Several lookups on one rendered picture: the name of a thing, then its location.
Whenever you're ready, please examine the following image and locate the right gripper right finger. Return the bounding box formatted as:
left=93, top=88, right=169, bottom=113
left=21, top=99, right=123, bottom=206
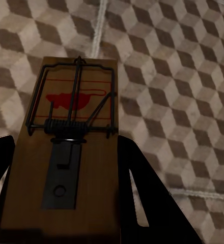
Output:
left=118, top=135, right=203, bottom=244

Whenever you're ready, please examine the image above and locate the mousetrap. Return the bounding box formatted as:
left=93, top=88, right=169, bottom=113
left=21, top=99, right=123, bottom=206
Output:
left=0, top=55, right=121, bottom=244

